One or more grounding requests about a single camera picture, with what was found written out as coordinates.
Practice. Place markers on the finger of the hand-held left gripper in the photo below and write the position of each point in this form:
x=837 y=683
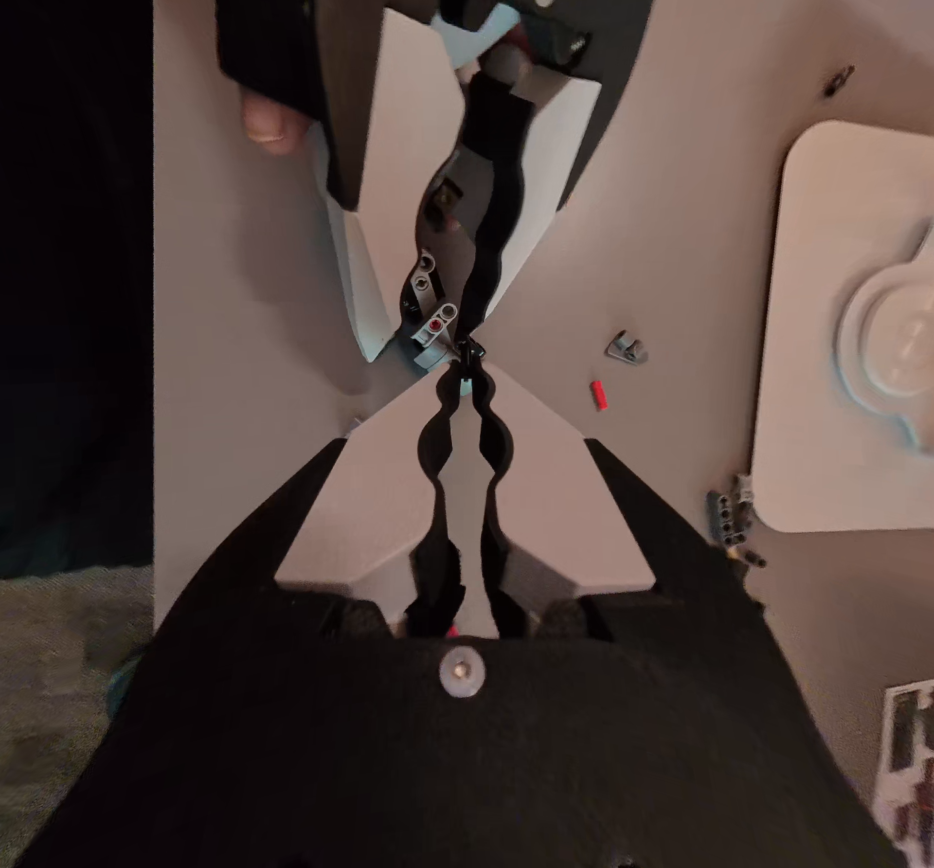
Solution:
x=547 y=153
x=408 y=94

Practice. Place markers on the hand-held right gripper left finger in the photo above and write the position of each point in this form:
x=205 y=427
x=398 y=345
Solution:
x=357 y=510

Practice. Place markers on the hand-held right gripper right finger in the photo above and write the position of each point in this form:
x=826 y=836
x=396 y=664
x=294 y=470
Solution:
x=576 y=510

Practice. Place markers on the lego pieces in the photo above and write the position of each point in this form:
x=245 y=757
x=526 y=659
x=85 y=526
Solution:
x=726 y=518

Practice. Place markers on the grey black lego assembly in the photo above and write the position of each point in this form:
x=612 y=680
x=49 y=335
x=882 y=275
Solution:
x=445 y=313

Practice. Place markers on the red lego pin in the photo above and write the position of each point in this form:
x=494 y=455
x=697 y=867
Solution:
x=599 y=395

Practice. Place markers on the grey lego connector plate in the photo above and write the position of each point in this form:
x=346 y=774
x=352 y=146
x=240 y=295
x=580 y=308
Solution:
x=626 y=350

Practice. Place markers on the small black lego pin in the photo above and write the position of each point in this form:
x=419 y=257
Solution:
x=839 y=81

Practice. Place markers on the lego sticker sheet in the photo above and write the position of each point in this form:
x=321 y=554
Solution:
x=908 y=736

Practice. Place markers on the person's left hand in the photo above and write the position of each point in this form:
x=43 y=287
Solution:
x=274 y=134

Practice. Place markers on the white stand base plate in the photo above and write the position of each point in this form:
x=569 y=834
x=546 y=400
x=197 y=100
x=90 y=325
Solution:
x=802 y=299

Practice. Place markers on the pale stand bracket with disc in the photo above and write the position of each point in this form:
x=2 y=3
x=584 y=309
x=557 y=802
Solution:
x=897 y=342

